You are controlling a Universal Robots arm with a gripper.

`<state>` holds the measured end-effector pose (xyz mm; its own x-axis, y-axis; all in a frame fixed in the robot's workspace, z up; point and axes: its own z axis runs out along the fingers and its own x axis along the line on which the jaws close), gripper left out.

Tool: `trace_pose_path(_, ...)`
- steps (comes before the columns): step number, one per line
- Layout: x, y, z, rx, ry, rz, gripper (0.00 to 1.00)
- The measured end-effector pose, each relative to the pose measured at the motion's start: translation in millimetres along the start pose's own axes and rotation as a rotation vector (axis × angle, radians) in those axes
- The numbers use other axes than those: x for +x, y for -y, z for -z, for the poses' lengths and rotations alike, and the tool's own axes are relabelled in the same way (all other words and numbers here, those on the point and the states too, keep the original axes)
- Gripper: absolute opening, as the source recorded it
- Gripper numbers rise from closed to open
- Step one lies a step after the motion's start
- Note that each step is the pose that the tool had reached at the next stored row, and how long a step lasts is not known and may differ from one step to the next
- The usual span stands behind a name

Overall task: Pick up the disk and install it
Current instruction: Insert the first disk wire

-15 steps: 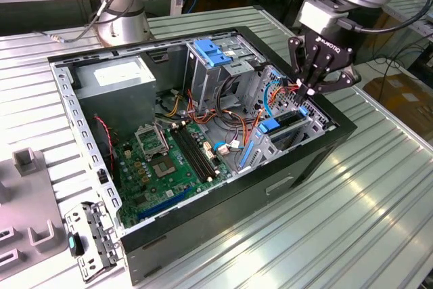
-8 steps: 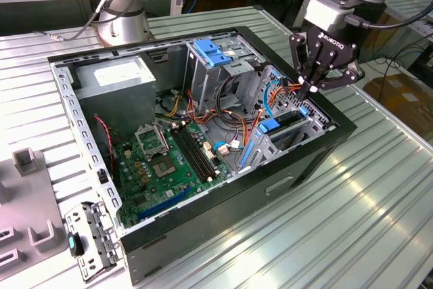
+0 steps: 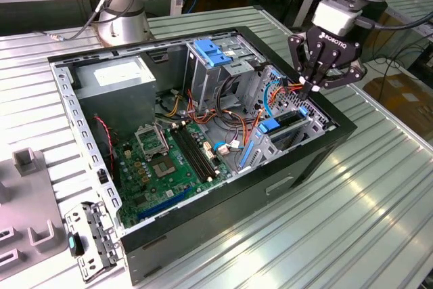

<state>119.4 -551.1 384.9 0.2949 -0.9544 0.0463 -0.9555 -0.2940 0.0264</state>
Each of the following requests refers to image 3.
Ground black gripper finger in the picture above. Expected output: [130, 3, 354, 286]
[313, 51, 368, 93]
[287, 33, 322, 99]

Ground black case fan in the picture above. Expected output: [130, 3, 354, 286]
[91, 112, 122, 190]

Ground yellow orange power wires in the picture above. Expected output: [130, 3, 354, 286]
[162, 94, 182, 117]

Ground black camera cable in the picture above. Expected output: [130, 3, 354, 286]
[355, 9, 433, 32]

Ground CPU socket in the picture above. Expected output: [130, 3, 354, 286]
[150, 155, 179, 179]

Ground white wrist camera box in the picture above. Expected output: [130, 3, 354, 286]
[313, 0, 363, 36]

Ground metal socket cover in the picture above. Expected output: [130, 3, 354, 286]
[134, 122, 169, 158]

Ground metal slot cover bracket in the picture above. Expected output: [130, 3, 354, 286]
[64, 200, 122, 285]

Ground pink wire connector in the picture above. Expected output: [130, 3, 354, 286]
[218, 139, 242, 157]

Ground black PC case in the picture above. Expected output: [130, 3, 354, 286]
[47, 25, 359, 286]

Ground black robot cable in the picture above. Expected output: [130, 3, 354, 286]
[39, 0, 143, 42]

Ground metal slat side table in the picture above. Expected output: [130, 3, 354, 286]
[385, 0, 433, 38]

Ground blue expansion slot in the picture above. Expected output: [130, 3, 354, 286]
[137, 189, 190, 221]

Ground black RAM slot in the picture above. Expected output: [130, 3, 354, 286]
[181, 125, 219, 177]
[173, 127, 211, 181]
[170, 128, 208, 183]
[177, 126, 214, 179]

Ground blue data wire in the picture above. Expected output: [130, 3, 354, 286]
[213, 140, 245, 150]
[262, 69, 284, 118]

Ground red orange wire bundle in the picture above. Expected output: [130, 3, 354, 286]
[185, 89, 258, 148]

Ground grey metal disk bay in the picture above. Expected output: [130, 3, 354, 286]
[233, 65, 334, 173]

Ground brown cardboard box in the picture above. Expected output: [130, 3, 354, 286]
[363, 74, 433, 134]

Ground red fan wire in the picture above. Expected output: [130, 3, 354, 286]
[93, 115, 116, 168]

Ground grey power supply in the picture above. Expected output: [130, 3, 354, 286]
[73, 55, 157, 134]

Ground green motherboard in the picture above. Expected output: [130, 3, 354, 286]
[113, 121, 234, 229]

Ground hard disk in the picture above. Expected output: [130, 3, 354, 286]
[238, 106, 311, 170]

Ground grey metal drive cage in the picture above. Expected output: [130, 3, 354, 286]
[185, 37, 268, 114]

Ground grey parts rack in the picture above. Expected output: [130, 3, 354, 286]
[0, 146, 68, 276]

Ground blue plastic drive latch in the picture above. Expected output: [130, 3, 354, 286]
[194, 39, 233, 68]

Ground black teal latch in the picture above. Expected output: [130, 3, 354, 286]
[66, 231, 85, 257]

